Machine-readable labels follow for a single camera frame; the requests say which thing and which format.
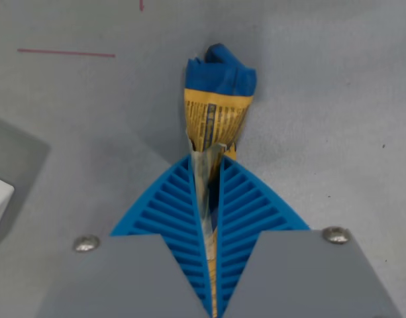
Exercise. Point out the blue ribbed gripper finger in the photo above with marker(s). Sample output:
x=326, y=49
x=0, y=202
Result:
x=252, y=205
x=169, y=205

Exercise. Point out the blue and yellow bag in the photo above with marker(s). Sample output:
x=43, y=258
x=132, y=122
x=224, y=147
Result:
x=216, y=116

